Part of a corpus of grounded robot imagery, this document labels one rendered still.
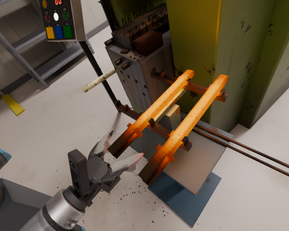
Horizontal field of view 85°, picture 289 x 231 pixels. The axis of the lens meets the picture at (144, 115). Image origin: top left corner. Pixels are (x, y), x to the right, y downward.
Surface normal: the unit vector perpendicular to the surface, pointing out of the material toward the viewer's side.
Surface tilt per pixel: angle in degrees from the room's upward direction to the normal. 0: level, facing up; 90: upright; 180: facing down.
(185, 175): 0
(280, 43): 90
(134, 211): 0
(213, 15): 90
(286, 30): 90
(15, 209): 90
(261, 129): 0
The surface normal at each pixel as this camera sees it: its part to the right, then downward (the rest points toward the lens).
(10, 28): 0.76, 0.35
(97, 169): -0.25, -0.63
